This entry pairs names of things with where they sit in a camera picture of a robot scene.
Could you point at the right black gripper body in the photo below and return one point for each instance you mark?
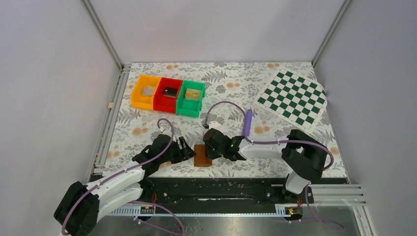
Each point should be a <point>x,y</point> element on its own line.
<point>213,153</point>

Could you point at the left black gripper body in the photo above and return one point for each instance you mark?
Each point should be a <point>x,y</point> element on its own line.
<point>175,154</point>

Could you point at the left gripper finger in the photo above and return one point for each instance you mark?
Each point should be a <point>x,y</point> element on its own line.
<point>187,154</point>
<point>182,143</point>

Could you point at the brown leather card holder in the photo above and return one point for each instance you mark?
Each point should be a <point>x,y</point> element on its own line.
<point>201,159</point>

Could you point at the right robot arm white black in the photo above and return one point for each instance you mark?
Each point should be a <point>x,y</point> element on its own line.
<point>304,155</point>

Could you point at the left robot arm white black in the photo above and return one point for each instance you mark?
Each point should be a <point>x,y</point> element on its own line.
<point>84,205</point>

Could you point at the gold card in green bin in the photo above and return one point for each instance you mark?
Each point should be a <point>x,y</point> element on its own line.
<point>192,94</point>

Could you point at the black card in red bin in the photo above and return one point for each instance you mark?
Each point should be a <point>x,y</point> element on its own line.
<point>170,92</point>

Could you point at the grey card in yellow bin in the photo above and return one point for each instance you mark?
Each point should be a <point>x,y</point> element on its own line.
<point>148,91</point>

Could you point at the green plastic bin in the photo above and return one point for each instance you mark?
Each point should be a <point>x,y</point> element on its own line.
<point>186,106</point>

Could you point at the red plastic bin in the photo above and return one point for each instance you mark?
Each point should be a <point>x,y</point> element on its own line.
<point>163,103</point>

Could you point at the floral table mat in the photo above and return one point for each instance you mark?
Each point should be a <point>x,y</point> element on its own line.
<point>232,81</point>

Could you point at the yellow plastic bin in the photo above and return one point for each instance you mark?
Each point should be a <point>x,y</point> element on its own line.
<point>144,102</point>

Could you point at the green white checkered board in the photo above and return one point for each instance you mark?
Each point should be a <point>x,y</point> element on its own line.
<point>294,98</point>

